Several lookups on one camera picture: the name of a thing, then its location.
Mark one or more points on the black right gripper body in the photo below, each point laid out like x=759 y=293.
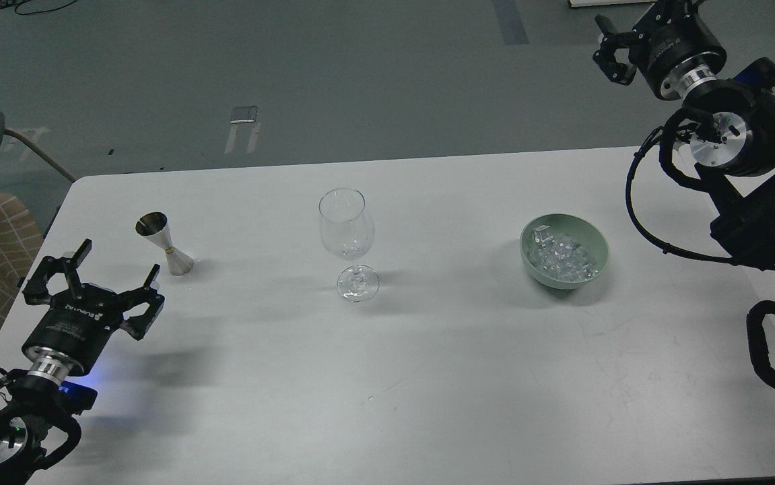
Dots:
x=669 y=39

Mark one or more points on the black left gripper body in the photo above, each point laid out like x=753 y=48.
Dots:
x=78 y=324

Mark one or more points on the steel double jigger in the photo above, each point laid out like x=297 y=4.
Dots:
x=154 y=226

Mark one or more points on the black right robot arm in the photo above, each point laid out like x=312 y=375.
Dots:
x=721 y=141

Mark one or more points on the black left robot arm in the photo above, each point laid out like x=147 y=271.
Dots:
x=39 y=405

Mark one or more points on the pile of ice cubes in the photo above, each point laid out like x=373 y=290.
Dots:
x=561 y=257

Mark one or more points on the clear wine glass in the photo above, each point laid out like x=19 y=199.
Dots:
x=347 y=232

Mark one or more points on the green bowl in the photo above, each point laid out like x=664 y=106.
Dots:
x=577 y=228

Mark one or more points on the grey floor plate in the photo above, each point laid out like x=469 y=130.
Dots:
x=243 y=114

